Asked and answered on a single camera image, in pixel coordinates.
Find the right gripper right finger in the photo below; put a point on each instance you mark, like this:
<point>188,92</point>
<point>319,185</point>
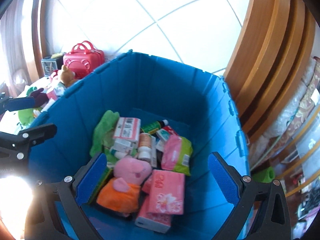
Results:
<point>272,220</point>

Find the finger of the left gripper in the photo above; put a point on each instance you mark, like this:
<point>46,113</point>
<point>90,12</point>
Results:
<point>16,104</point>
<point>35,136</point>

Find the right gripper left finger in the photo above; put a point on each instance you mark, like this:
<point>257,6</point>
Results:
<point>56,213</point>

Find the light green frog plush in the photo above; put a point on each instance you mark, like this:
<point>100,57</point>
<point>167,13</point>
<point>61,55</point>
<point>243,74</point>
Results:
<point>27,116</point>

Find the orange dress pig plush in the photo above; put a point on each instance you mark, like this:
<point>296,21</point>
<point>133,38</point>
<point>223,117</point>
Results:
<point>121,194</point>

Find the white medicine bottle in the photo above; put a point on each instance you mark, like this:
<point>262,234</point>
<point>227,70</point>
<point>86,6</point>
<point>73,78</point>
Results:
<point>117,154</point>

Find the pink white tissue box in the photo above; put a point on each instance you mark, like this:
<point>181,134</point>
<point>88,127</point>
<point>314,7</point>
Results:
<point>127,129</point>

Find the pink tissue pack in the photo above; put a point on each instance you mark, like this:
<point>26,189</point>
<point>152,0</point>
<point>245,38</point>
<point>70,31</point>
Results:
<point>166,194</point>
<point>152,221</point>

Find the pink green wipes pack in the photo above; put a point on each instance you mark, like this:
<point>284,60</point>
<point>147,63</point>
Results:
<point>176,155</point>

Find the maroon knit sock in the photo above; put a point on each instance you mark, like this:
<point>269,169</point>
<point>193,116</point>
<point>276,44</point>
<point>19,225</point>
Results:
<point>40,97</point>

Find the brown teddy bear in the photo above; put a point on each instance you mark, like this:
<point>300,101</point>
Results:
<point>66,76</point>

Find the red toy suitcase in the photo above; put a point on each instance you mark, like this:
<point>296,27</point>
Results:
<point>83,59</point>

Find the orange label pill bottle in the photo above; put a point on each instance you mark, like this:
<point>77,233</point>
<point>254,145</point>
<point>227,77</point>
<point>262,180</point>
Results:
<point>144,147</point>

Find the green glass bottle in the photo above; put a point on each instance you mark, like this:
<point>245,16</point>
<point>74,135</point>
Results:
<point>153,127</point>

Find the red tylenol box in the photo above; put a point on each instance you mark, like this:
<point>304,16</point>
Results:
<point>165,133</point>

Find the blue plastic storage crate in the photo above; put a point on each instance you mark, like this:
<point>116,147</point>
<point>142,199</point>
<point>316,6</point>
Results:
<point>196,104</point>

